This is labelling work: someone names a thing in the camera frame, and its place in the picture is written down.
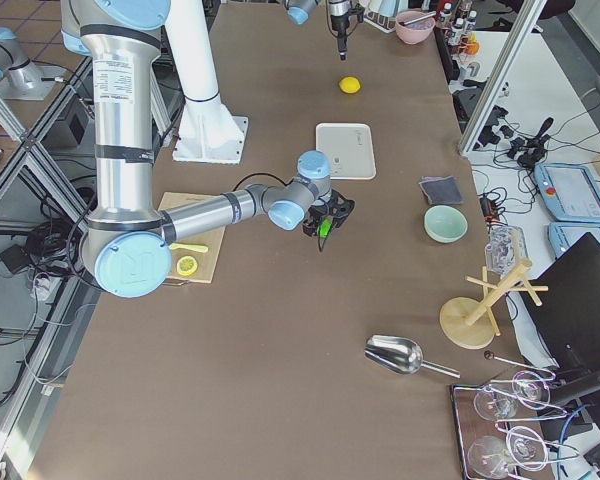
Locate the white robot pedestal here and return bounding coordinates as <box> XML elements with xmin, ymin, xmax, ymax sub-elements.
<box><xmin>165</xmin><ymin>0</ymin><xmax>248</xmax><ymax>165</ymax></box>

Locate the white plastic tray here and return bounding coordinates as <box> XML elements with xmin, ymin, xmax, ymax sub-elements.
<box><xmin>315</xmin><ymin>123</ymin><xmax>376</xmax><ymax>180</ymax></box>

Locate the small dark-headed spoon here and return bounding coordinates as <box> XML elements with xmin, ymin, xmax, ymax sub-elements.
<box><xmin>483</xmin><ymin>350</ymin><xmax>526</xmax><ymax>368</ymax></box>

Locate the grey folded cloth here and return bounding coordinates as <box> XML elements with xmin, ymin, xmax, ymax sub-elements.
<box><xmin>419</xmin><ymin>176</ymin><xmax>464</xmax><ymax>206</ymax></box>

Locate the upper blue teach pendant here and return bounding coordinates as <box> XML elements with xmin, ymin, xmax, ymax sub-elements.
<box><xmin>533</xmin><ymin>163</ymin><xmax>600</xmax><ymax>223</ymax></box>

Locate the pink bowl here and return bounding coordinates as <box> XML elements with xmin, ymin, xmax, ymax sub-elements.
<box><xmin>395</xmin><ymin>11</ymin><xmax>436</xmax><ymax>45</ymax></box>

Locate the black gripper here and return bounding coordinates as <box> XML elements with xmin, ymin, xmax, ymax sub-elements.
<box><xmin>327</xmin><ymin>0</ymin><xmax>364</xmax><ymax>61</ymax></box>
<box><xmin>302</xmin><ymin>189</ymin><xmax>355</xmax><ymax>238</ymax></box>

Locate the wine glass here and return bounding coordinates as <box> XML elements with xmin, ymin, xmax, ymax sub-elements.
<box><xmin>473</xmin><ymin>388</ymin><xmax>517</xmax><ymax>421</ymax></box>
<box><xmin>505</xmin><ymin>426</ymin><xmax>548</xmax><ymax>471</ymax></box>
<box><xmin>512</xmin><ymin>370</ymin><xmax>550</xmax><ymax>410</ymax></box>
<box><xmin>467</xmin><ymin>436</ymin><xmax>510</xmax><ymax>479</ymax></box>

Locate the wooden mug tree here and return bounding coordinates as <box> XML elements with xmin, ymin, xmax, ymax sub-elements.
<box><xmin>439</xmin><ymin>257</ymin><xmax>549</xmax><ymax>349</ymax></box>

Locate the right lemon slice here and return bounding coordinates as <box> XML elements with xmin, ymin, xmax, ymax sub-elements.
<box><xmin>176</xmin><ymin>255</ymin><xmax>199</xmax><ymax>277</ymax></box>

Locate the aluminium frame post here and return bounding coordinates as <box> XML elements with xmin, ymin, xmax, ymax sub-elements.
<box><xmin>458</xmin><ymin>0</ymin><xmax>546</xmax><ymax>156</ymax></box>

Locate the grey robot arm background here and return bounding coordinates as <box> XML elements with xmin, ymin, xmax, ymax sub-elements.
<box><xmin>0</xmin><ymin>27</ymin><xmax>53</xmax><ymax>101</ymax></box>

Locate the upper right wine glass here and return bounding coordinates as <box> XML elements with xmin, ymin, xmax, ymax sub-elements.
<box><xmin>512</xmin><ymin>370</ymin><xmax>550</xmax><ymax>410</ymax></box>

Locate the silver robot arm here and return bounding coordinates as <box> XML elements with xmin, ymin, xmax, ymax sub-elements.
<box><xmin>61</xmin><ymin>1</ymin><xmax>353</xmax><ymax>298</ymax></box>
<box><xmin>281</xmin><ymin>0</ymin><xmax>365</xmax><ymax>61</ymax></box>

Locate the lower blue teach pendant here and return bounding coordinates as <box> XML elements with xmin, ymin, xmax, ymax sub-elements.
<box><xmin>547</xmin><ymin>222</ymin><xmax>600</xmax><ymax>258</ymax></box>

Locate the mint green bowl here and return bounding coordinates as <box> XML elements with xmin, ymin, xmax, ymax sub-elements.
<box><xmin>424</xmin><ymin>205</ymin><xmax>468</xmax><ymax>243</ymax></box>

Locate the black monitor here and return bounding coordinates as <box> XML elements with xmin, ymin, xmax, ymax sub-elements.
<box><xmin>524</xmin><ymin>233</ymin><xmax>600</xmax><ymax>370</ymax></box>

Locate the upper left wine glass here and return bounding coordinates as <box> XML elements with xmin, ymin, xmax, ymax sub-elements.
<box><xmin>473</xmin><ymin>388</ymin><xmax>517</xmax><ymax>421</ymax></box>

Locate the whole yellow lemon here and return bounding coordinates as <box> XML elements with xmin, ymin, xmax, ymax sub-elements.
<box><xmin>338</xmin><ymin>76</ymin><xmax>361</xmax><ymax>94</ymax></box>

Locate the wooden cutting board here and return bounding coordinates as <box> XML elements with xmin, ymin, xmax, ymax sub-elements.
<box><xmin>157</xmin><ymin>192</ymin><xmax>226</xmax><ymax>286</ymax></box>

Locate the yellow lemon wedge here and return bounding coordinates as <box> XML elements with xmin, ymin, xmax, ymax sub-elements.
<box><xmin>169</xmin><ymin>242</ymin><xmax>209</xmax><ymax>253</ymax></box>

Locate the blue teach pendant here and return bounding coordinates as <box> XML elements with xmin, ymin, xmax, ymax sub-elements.
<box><xmin>547</xmin><ymin>222</ymin><xmax>600</xmax><ymax>258</ymax></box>
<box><xmin>533</xmin><ymin>163</ymin><xmax>600</xmax><ymax>223</ymax></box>

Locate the lower left wine glass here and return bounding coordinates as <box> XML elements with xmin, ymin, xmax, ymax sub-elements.
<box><xmin>467</xmin><ymin>436</ymin><xmax>510</xmax><ymax>479</ymax></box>

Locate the silver metal scoop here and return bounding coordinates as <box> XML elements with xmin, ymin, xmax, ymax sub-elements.
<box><xmin>364</xmin><ymin>334</ymin><xmax>460</xmax><ymax>379</ymax></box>

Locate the lower right wine glass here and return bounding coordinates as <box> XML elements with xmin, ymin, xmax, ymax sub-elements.
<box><xmin>505</xmin><ymin>426</ymin><xmax>548</xmax><ymax>471</ymax></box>

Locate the clear glass mug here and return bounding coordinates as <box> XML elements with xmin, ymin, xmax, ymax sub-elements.
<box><xmin>485</xmin><ymin>226</ymin><xmax>528</xmax><ymax>277</ymax></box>

